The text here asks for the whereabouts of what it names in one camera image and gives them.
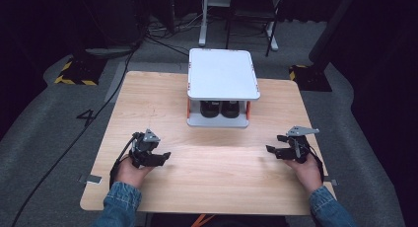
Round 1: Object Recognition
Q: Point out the orange strap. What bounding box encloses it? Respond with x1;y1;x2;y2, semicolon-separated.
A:
190;213;216;227

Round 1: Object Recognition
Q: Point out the white metal stand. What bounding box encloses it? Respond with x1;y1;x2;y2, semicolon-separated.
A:
198;0;280;52

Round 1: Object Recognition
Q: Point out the long black floor cable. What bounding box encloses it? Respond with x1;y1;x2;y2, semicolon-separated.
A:
11;38;146;227

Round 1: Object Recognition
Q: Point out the black metal frame stand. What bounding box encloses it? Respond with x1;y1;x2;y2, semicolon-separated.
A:
225;0;286;58

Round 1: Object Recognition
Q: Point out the left hand-held gripper black cable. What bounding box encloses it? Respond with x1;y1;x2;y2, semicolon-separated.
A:
108;134;137;190

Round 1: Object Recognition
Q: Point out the black slanted pole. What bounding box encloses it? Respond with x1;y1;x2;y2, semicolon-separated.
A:
308;0;360;64

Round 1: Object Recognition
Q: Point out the yellow-black striped stand base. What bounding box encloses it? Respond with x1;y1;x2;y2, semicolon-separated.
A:
288;64;333;93
53;56;108;87

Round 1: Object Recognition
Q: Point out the person's right hand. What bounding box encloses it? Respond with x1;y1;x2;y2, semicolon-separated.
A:
283;152;325;195

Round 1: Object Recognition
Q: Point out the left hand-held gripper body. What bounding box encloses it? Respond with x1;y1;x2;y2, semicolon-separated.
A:
129;128;163;169

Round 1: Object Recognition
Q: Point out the white two-tier shoe rack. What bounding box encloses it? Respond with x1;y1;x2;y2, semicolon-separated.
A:
185;47;261;129

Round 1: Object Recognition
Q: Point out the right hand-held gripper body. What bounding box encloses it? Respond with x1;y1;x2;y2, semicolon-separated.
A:
281;125;320;165

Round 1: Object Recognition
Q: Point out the black sandal with teal straps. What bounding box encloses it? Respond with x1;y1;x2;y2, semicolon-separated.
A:
220;101;242;119
199;101;222;119

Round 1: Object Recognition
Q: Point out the right hand-held gripper black cable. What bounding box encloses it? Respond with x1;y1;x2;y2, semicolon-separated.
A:
307;143;326;184

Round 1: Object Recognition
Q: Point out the person's left hand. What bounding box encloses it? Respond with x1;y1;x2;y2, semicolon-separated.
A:
113;154;156;190

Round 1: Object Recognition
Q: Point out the grey tape piece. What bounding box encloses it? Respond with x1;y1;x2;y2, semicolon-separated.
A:
78;174;104;186

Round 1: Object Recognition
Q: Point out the hand-held gripper black cable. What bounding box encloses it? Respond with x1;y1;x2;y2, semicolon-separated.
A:
108;134;137;190
307;143;326;184

